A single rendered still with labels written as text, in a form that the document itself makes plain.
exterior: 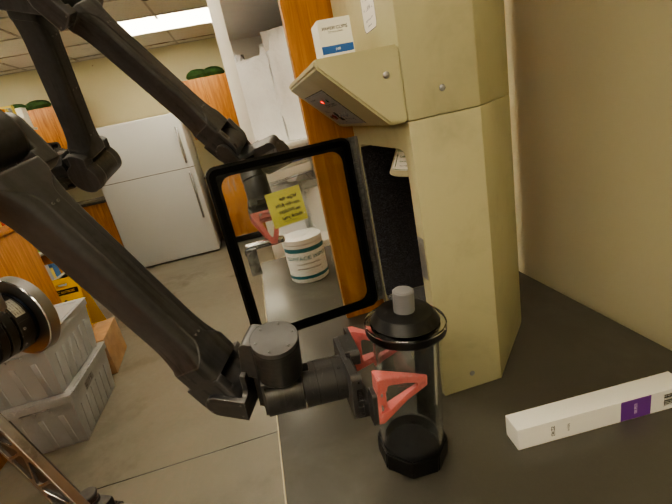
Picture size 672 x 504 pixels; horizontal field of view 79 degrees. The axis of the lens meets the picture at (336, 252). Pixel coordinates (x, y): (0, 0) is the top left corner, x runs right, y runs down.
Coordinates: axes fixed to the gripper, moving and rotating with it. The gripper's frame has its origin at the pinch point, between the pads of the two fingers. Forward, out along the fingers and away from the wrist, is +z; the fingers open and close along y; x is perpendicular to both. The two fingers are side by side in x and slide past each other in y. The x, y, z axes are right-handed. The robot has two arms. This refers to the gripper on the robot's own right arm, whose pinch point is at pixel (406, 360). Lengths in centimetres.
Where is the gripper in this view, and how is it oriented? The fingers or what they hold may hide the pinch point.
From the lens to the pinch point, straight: 58.8
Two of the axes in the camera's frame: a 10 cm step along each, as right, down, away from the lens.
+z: 9.7, -1.7, 1.8
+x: 1.1, 9.4, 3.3
